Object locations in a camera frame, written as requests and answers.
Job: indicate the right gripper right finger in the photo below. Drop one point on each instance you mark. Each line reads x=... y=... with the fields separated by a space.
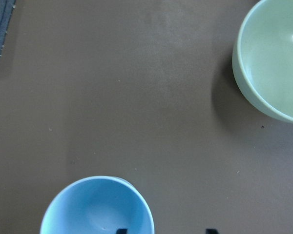
x=211 y=231

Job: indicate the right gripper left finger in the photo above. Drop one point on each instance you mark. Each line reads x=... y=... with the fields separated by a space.
x=121 y=231

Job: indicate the blue cup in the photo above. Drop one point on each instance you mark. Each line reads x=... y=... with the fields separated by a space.
x=98 y=205

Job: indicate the green bowl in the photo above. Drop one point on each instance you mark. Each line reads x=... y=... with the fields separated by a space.
x=262 y=58

